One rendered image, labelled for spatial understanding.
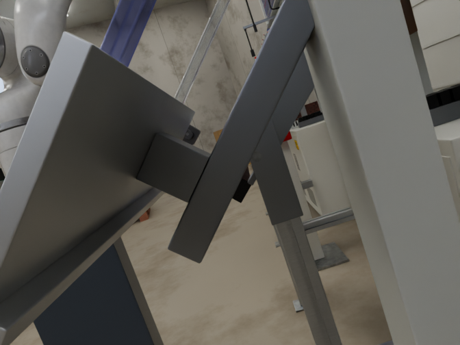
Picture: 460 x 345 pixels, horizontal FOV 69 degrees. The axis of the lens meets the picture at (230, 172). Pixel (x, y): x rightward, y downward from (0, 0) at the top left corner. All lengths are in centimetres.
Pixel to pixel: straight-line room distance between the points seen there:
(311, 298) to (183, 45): 909
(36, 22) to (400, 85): 51
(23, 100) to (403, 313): 70
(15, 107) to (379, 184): 65
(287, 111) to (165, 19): 916
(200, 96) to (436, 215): 898
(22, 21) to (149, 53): 870
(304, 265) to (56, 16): 54
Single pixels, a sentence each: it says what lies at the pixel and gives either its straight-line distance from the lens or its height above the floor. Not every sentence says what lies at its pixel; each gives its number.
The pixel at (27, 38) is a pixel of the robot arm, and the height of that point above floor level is 98.
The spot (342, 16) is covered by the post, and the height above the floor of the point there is 80.
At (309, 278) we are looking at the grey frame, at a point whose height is 48.
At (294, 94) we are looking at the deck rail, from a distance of 54.
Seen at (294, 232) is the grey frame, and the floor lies 57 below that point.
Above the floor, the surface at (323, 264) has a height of 1.
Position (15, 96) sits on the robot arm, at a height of 94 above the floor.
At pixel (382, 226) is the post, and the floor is 64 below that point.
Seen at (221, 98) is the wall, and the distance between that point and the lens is 933.
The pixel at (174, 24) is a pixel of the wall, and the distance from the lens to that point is 963.
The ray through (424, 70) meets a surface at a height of 72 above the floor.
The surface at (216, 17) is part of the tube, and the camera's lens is 40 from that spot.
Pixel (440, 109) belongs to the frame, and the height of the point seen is 65.
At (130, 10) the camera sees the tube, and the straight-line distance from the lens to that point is 18.
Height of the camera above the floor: 75
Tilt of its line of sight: 7 degrees down
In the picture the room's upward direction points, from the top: 19 degrees counter-clockwise
